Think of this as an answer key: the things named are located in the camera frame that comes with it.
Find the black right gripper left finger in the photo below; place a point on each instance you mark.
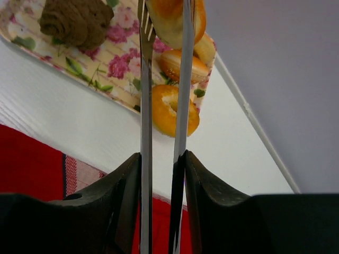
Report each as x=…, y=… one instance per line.
x=100, y=218

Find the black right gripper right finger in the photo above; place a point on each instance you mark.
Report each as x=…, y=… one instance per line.
x=225, y=220

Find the silver metal tongs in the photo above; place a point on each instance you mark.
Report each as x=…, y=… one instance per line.
x=147, y=37

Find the large orange-glazed bread roll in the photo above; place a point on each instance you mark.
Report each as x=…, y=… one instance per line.
x=167, y=19

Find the brown chocolate swirl bread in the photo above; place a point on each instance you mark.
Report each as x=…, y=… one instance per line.
x=81, y=24

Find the red patterned placemat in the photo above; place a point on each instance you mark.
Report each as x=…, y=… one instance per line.
x=33, y=168

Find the orange glazed bagel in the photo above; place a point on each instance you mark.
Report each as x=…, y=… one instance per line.
x=164, y=111

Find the floral rectangular tray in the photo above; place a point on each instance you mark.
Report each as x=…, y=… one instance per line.
x=112, y=69

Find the sesame sandwich bun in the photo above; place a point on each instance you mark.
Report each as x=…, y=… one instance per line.
x=170, y=61

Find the small pale round bun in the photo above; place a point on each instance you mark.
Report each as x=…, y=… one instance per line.
x=205, y=49

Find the aluminium table edge rail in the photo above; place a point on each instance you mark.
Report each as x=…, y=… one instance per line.
x=232, y=85

